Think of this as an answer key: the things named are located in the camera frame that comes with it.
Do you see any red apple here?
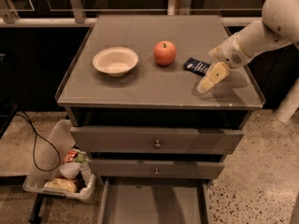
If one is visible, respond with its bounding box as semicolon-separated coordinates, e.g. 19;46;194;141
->
153;41;177;66

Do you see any metal window railing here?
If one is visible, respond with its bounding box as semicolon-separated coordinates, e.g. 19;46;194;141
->
0;0;262;28

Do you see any green snack packet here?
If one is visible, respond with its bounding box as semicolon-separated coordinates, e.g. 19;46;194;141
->
74;152;87;163

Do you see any grey bottom drawer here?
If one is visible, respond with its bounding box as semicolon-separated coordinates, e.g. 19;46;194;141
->
97;177;213;224

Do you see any red snack packet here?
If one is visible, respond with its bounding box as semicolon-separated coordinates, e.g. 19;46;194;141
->
63;149;78;163

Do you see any white paper bowl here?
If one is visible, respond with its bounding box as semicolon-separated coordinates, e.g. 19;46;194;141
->
93;47;138;77

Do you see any grey drawer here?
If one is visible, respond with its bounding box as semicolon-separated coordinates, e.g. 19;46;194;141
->
71;126;244;154
97;177;213;224
89;160;224;179

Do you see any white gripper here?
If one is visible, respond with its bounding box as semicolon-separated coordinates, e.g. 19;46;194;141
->
197;33;252;93

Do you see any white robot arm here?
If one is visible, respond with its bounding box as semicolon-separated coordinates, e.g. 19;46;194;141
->
197;0;299;93

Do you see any dark blue rxbar wrapper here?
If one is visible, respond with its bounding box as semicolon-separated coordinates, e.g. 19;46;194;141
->
183;58;210;77

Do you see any white plastic bottle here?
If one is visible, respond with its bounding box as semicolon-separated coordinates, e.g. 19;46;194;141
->
79;161;92;185

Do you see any clear plastic bin lid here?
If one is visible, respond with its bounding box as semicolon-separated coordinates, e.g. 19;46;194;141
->
24;119;75;192

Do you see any black cable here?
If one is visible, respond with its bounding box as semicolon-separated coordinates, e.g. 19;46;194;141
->
14;110;62;173

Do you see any clear plastic storage bin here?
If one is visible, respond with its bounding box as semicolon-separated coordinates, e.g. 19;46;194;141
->
22;147;97;203

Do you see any yellow snack bag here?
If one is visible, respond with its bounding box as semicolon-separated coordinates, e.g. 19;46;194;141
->
45;178;77;193

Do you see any grey drawer cabinet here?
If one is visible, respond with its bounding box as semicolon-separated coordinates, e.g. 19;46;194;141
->
55;14;266;224

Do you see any grey middle drawer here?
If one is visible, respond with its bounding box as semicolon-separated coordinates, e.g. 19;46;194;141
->
89;160;224;179

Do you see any white pipe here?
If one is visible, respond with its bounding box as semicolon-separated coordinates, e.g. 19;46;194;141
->
274;78;299;122

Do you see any grey top drawer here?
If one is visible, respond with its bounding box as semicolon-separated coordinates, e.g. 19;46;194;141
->
71;126;244;154

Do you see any small white cup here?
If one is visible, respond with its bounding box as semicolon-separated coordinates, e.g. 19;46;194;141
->
59;162;80;179

